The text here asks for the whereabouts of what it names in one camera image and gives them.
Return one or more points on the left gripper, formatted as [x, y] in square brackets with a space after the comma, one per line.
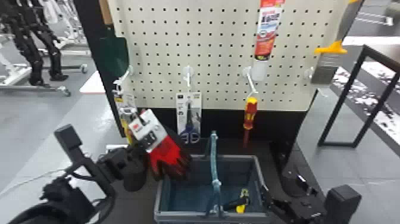
[114, 164]

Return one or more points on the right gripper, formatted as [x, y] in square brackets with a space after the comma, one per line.
[300, 209]

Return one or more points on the red gloves pair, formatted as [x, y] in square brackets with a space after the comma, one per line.
[164, 153]

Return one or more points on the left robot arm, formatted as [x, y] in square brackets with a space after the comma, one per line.
[62, 200]

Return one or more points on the yellow black hand tool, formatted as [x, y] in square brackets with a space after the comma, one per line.
[241, 203]

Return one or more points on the blue basket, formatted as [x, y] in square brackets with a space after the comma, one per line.
[193, 194]

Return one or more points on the yellow hand tool on card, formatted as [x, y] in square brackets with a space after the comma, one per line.
[124, 109]

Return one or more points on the blue scissors on card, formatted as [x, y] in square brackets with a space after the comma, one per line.
[188, 108]

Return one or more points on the red yellow screwdriver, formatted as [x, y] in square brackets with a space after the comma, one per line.
[250, 112]

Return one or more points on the dark green hand tool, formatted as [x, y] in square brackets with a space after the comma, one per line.
[114, 53]

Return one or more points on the black side table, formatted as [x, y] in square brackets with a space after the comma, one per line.
[368, 94]

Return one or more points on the yellow grey scraper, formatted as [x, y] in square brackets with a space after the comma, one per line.
[328, 65]

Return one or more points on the white pegboard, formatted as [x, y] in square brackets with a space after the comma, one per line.
[218, 47]

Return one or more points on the red sealant tube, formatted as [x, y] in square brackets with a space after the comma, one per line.
[267, 34]

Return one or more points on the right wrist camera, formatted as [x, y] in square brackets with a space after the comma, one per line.
[342, 203]

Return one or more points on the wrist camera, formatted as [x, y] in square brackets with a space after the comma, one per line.
[342, 203]
[67, 136]

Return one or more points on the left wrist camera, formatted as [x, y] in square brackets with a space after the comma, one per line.
[67, 136]

